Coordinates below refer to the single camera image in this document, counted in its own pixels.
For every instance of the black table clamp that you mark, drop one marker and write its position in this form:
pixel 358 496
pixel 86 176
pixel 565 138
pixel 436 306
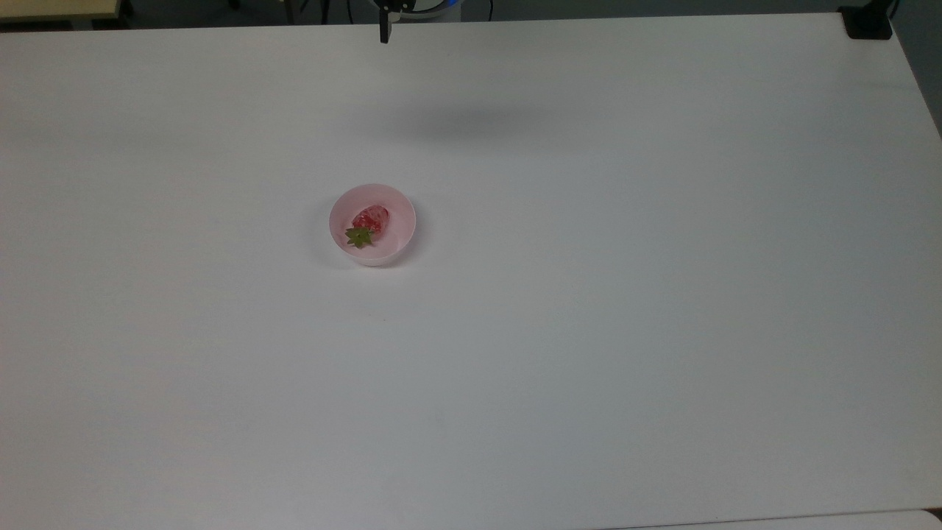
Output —
pixel 867 23

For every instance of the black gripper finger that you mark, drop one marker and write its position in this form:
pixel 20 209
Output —
pixel 384 28

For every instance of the light wooden table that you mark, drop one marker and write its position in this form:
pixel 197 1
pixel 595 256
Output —
pixel 55 8

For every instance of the red strawberry with green leaves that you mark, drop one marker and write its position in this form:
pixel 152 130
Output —
pixel 369 220

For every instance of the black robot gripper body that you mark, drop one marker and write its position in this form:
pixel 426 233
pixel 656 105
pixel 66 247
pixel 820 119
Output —
pixel 391 4

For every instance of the pink plastic bowl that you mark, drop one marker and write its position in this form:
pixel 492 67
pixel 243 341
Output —
pixel 394 202

